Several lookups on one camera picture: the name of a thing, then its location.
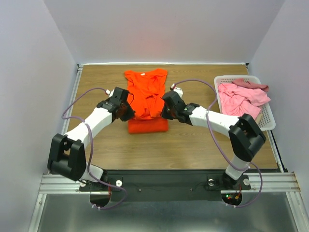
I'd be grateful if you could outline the orange t shirt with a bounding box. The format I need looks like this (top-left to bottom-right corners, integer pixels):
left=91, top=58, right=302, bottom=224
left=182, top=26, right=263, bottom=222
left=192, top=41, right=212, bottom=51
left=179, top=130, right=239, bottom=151
left=124, top=69, right=169, bottom=134

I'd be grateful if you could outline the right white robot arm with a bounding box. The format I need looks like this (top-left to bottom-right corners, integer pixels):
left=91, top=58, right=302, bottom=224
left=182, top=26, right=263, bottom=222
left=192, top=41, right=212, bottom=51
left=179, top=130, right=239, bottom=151
left=162, top=90, right=266, bottom=189

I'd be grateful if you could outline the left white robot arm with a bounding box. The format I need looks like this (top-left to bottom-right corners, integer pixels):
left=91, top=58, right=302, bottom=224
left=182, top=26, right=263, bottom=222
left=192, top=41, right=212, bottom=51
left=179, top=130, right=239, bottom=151
left=47, top=87, right=135, bottom=190

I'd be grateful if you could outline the light pink t shirt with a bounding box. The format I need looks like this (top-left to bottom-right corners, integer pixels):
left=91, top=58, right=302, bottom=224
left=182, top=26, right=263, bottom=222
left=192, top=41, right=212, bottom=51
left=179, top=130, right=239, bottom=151
left=218, top=83, right=270, bottom=119

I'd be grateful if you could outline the dusty rose t shirt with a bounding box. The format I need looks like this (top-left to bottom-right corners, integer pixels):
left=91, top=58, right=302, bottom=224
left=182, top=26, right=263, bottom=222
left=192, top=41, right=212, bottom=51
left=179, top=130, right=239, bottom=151
left=232, top=78, right=269, bottom=92

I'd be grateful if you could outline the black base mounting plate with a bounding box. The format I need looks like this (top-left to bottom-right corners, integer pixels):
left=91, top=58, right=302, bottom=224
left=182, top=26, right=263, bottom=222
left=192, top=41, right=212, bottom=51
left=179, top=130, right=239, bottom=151
left=79, top=169, right=252, bottom=203

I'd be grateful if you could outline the beige garment in basket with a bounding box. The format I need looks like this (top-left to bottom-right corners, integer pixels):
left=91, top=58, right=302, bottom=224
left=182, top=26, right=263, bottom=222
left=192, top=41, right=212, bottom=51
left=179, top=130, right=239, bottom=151
left=255, top=113, right=263, bottom=124

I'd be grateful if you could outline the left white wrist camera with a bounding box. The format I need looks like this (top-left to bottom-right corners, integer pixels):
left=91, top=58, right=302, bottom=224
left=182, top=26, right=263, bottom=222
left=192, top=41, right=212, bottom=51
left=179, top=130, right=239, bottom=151
left=105, top=89, right=115, bottom=97

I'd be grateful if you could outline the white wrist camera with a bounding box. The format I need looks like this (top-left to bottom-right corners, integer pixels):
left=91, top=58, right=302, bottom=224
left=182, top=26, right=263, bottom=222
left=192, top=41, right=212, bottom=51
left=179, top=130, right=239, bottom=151
left=170, top=84, right=183, bottom=98
left=105, top=89, right=115, bottom=97

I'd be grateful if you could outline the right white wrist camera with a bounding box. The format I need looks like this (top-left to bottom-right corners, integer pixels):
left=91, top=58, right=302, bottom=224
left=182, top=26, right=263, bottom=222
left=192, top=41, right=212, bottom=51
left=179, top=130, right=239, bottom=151
left=170, top=84, right=183, bottom=98

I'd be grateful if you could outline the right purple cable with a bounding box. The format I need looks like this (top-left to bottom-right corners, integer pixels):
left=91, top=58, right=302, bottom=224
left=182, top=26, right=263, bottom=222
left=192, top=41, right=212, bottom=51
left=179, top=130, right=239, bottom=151
left=171, top=79, right=263, bottom=208

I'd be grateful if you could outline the purple cable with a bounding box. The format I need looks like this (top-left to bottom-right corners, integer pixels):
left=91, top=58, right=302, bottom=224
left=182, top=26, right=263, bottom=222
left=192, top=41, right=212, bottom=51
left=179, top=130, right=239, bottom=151
left=171, top=79, right=263, bottom=208
left=61, top=87, right=128, bottom=210

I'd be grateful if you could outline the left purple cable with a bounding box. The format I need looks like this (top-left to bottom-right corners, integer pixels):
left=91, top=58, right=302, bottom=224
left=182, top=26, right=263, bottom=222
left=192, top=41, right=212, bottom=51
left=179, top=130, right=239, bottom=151
left=61, top=87, right=128, bottom=210

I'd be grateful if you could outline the aluminium frame rail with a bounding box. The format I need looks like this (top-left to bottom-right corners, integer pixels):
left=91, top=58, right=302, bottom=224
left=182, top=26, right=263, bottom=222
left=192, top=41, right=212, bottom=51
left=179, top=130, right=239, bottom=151
left=28, top=63, right=84, bottom=232

